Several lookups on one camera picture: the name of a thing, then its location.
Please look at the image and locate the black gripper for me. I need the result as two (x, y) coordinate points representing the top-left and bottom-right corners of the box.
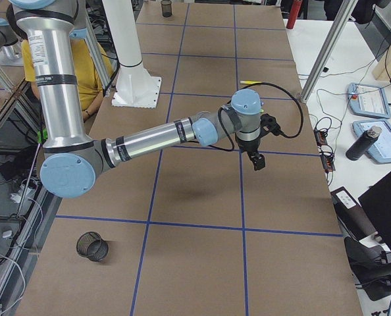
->
(236, 136), (266, 171)

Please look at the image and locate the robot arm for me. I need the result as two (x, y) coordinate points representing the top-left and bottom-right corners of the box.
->
(13, 1), (265, 198)

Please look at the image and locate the orange circuit board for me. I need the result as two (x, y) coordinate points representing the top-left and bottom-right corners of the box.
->
(314, 128), (335, 173)

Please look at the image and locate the yellow highlighter pen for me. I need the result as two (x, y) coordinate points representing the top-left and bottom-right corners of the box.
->
(240, 80), (262, 85)

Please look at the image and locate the brown paper table cover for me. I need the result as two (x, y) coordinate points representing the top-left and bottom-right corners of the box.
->
(16, 1), (361, 315)

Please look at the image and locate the black water bottle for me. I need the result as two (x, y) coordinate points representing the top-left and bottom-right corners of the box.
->
(346, 126), (382, 161)

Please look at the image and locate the upper teach pendant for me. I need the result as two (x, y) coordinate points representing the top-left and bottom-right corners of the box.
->
(347, 82), (391, 119)

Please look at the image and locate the teach pendant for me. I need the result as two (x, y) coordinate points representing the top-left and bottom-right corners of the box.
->
(347, 82), (391, 119)
(352, 118), (391, 164)

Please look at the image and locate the lower teach pendant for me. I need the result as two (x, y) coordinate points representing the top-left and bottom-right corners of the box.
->
(352, 118), (391, 164)

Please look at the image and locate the left black mesh cup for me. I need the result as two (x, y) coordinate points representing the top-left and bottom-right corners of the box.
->
(161, 0), (172, 18)

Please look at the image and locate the black mesh cup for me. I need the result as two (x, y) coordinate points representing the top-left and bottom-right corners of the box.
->
(161, 0), (172, 18)
(76, 231), (109, 262)

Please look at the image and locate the person in yellow shirt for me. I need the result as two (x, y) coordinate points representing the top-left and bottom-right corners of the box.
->
(6, 5), (103, 121)

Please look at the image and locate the right black mesh cup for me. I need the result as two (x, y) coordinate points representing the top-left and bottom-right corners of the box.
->
(76, 231), (109, 262)

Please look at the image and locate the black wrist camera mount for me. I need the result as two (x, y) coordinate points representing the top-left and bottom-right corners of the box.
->
(260, 113), (283, 137)

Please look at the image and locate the grey aluminium frame post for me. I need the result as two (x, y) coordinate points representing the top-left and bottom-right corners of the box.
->
(300, 0), (358, 103)

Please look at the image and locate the white camera column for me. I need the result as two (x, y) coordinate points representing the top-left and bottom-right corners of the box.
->
(103, 0), (162, 109)

